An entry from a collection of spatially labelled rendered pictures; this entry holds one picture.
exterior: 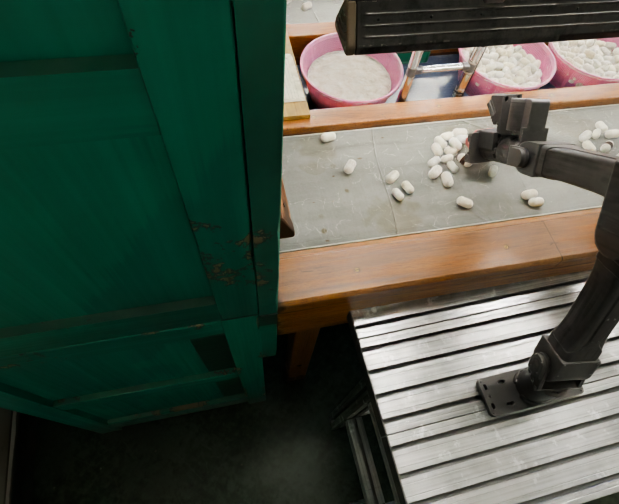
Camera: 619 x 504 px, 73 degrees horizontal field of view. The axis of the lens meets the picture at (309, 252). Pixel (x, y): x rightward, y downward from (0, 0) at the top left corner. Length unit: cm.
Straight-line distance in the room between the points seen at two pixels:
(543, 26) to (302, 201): 52
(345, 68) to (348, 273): 61
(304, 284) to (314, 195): 22
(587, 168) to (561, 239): 28
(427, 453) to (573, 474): 26
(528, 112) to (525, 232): 24
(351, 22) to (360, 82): 48
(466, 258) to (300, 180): 38
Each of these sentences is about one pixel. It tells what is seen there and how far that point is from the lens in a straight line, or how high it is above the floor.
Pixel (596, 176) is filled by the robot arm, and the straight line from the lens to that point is 74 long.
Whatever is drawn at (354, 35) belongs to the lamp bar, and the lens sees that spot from 72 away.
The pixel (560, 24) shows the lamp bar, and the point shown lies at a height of 107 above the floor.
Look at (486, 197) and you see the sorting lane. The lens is 102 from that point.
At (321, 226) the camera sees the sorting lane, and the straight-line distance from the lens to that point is 86.
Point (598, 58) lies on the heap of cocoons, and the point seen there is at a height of 74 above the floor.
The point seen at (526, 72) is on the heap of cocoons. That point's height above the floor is 74.
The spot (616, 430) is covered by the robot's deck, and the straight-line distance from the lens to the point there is 102.
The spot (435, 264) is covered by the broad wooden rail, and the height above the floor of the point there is 76.
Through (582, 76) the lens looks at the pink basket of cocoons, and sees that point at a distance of 144.
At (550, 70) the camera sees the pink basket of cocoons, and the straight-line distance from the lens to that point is 140.
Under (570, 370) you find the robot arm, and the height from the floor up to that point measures 82.
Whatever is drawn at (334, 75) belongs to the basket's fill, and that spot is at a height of 74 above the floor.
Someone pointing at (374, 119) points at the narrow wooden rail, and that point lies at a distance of 105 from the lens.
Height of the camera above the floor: 147
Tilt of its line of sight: 61 degrees down
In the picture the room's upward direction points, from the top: 9 degrees clockwise
